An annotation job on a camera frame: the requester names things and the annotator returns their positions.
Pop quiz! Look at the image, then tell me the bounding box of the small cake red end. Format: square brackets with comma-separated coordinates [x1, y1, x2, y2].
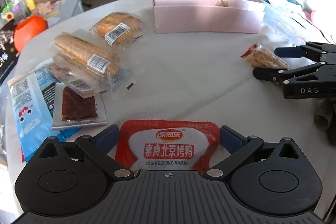
[240, 44, 292, 70]

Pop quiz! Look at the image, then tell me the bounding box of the dried meat slice packet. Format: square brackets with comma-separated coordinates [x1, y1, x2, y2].
[52, 84, 107, 130]

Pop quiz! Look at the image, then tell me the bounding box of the red vegetarian duck snack packet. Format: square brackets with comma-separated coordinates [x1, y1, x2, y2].
[114, 119, 220, 173]

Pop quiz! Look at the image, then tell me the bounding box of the blue white snack bag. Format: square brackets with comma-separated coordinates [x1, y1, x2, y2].
[7, 64, 81, 162]

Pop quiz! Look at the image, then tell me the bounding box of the clear snack packet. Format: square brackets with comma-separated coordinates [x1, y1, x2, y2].
[49, 56, 135, 99]

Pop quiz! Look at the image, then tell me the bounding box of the long corn-shaped bread packet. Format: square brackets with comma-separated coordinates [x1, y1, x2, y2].
[50, 32, 122, 83]

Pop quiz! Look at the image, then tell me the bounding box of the round bread packet with barcode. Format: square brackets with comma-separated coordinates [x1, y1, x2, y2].
[89, 12, 143, 46]

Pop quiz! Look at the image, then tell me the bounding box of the white tablecloth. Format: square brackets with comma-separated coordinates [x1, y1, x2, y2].
[4, 0, 336, 219]

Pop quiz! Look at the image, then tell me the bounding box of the pink cardboard box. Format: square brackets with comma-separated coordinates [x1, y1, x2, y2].
[152, 0, 265, 34]

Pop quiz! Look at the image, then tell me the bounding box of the black plum snack bag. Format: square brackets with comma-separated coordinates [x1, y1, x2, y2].
[0, 19, 19, 85]

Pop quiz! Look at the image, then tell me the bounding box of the orange pumpkin bucket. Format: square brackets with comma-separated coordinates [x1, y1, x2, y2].
[14, 15, 49, 53]

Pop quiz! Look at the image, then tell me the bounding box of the pink plush toy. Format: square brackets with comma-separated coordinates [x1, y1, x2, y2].
[32, 2, 54, 17]

